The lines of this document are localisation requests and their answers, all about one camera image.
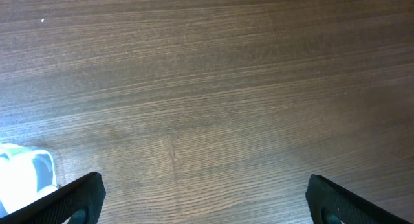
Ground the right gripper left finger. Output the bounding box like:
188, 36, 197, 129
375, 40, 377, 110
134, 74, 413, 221
1, 172, 106, 224

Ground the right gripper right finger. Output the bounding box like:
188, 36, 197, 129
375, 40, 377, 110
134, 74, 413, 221
305, 174, 410, 224

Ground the right clear plastic container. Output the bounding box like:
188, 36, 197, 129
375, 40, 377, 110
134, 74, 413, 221
1, 143, 58, 218

